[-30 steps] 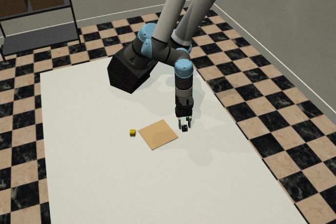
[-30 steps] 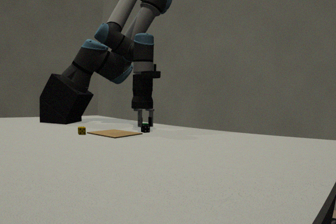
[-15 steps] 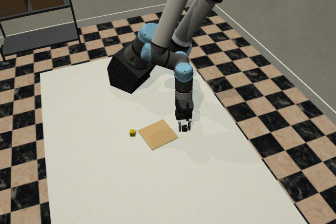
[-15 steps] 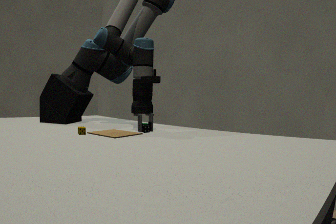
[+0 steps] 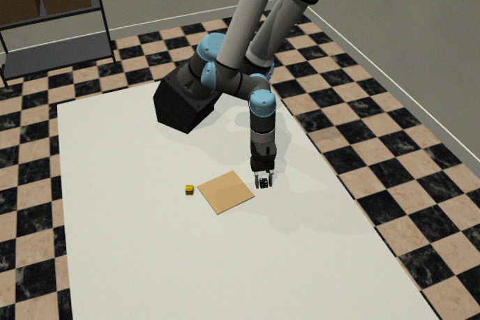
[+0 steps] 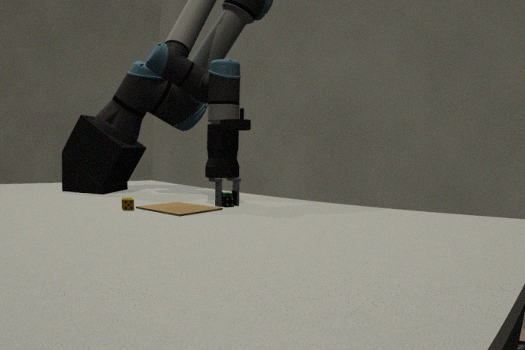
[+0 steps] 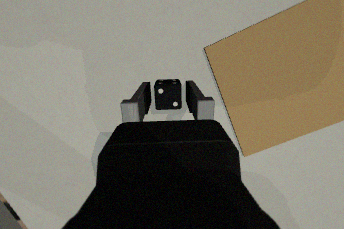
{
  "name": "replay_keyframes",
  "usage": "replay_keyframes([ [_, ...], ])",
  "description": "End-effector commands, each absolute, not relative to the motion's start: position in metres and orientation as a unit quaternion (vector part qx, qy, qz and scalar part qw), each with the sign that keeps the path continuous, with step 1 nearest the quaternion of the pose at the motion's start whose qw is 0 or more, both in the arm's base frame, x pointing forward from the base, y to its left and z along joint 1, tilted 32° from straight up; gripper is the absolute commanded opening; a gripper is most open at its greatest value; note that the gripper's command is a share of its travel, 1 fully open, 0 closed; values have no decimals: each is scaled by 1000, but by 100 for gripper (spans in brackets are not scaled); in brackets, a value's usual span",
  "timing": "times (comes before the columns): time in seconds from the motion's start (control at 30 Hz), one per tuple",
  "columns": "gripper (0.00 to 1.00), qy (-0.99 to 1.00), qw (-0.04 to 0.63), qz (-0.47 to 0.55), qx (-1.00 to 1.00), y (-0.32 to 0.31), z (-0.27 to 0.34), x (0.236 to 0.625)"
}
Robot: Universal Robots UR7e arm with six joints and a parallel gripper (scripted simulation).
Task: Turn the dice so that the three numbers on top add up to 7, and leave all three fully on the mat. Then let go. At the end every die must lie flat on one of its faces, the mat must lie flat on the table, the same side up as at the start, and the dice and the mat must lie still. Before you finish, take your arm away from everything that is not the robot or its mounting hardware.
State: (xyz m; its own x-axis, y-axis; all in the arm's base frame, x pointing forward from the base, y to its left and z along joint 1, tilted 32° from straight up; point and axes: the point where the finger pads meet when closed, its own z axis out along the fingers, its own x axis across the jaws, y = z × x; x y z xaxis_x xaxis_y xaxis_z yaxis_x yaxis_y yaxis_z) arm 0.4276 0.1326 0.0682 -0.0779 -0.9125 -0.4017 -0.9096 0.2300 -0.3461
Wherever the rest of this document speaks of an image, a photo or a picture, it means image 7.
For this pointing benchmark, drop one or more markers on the tan square mat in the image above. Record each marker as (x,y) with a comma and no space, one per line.
(283,77)

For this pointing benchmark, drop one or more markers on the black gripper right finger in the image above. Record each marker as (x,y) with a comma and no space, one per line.
(200,106)

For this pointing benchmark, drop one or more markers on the black die with white pips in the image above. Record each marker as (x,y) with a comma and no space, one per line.
(168,94)

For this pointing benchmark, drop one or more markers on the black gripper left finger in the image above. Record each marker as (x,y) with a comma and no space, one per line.
(134,109)

